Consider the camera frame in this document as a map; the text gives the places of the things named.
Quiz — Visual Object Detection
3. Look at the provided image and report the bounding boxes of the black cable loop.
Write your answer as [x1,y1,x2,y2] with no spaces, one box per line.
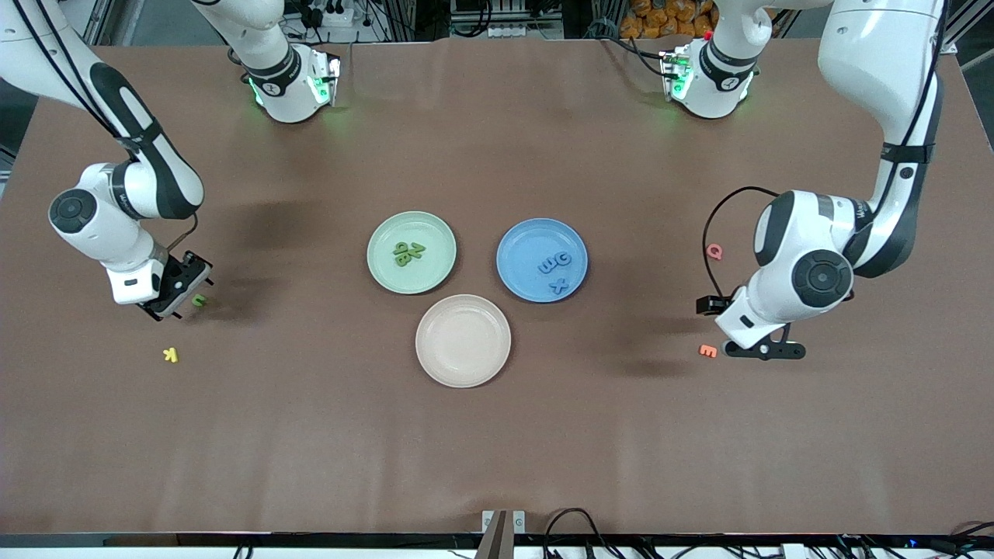
[544,509,622,559]

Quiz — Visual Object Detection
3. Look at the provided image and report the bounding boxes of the orange packaged goods pile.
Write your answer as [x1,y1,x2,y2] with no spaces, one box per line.
[619,0,719,40]

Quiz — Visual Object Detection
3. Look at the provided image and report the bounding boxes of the metal table edge bracket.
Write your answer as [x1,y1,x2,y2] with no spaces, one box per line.
[475,509,527,559]

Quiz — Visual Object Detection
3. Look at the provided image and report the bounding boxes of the white power strip with plugs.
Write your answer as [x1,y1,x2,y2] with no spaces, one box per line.
[299,0,355,29]

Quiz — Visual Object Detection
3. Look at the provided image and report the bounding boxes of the black base cable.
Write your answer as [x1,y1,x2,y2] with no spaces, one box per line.
[588,19,670,78]

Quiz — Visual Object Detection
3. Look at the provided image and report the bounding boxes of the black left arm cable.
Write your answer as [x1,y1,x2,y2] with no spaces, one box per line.
[702,0,944,302]

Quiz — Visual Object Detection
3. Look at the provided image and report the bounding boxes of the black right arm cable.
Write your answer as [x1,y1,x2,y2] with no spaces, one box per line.
[16,0,200,253]

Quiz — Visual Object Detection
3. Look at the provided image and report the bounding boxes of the aluminium frame profile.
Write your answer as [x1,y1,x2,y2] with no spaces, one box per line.
[944,0,994,55]

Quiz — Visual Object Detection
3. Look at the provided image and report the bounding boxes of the brown table cover sheet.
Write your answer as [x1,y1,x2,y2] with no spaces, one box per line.
[0,37,994,536]

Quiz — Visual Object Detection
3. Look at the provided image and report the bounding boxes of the blue plate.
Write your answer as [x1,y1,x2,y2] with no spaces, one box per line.
[495,217,589,304]

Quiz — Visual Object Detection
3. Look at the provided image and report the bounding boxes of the pale green plate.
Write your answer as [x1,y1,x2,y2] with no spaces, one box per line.
[367,210,458,296]

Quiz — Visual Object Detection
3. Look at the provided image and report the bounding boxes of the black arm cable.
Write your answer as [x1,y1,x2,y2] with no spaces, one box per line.
[16,0,200,253]
[702,0,944,302]

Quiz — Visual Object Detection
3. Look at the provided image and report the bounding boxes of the black table edge strip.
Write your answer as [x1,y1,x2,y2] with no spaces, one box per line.
[0,533,994,549]

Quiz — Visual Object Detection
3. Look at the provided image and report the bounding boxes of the beige plate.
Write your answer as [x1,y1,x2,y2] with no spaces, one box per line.
[415,293,513,389]

